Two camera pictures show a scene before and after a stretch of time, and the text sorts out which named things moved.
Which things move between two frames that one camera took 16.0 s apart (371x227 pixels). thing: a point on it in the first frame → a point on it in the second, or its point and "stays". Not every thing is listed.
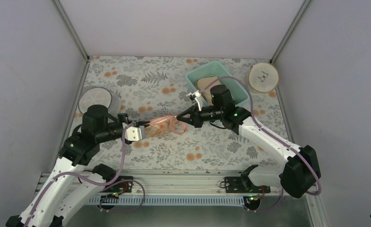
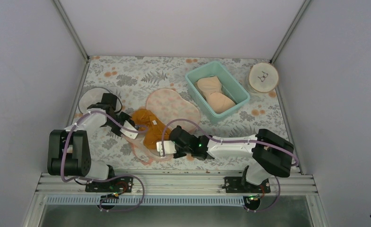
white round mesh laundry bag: [98, 95] stays
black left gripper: [131, 123] stays
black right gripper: [195, 119] → [176, 156]
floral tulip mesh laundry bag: [162, 126] → [175, 110]
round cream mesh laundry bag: [263, 77] stays
